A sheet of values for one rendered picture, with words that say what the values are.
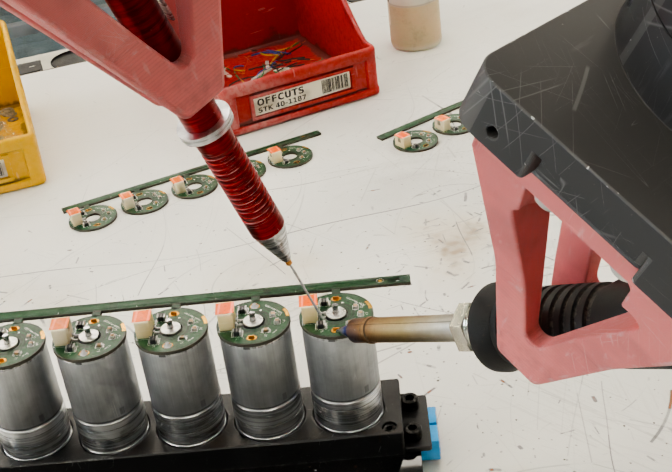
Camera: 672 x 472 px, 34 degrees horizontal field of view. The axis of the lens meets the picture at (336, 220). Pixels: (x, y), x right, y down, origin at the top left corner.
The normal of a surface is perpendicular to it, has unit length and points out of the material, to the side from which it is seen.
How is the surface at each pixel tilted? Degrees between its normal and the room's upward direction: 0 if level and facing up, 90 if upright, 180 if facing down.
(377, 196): 0
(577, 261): 87
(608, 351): 107
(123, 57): 103
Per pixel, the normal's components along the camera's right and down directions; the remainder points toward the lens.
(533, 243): 0.72, 0.41
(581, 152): 0.26, -0.60
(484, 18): -0.11, -0.86
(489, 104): -0.69, 0.43
